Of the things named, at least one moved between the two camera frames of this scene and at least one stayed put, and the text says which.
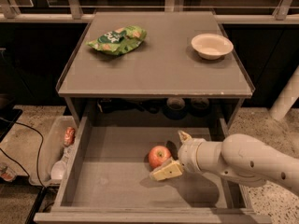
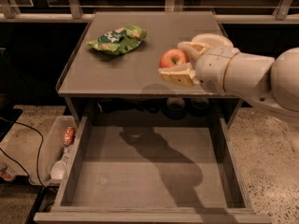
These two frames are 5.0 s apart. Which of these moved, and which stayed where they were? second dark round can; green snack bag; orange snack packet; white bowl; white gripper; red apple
Moved: white gripper; red apple
Stayed: white bowl; second dark round can; orange snack packet; green snack bag
